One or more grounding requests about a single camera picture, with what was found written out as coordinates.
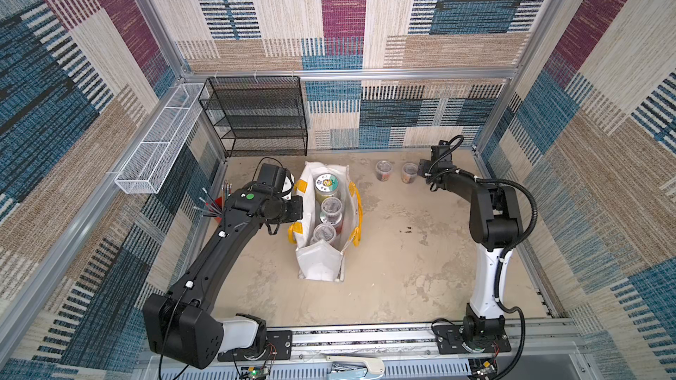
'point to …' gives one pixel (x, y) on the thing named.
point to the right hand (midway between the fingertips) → (438, 169)
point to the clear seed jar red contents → (409, 172)
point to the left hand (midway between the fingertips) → (302, 210)
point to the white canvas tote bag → (322, 261)
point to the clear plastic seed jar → (384, 169)
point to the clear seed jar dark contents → (331, 211)
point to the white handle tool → (355, 368)
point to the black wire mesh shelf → (257, 116)
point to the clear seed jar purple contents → (324, 231)
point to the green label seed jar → (326, 186)
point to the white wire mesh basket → (149, 167)
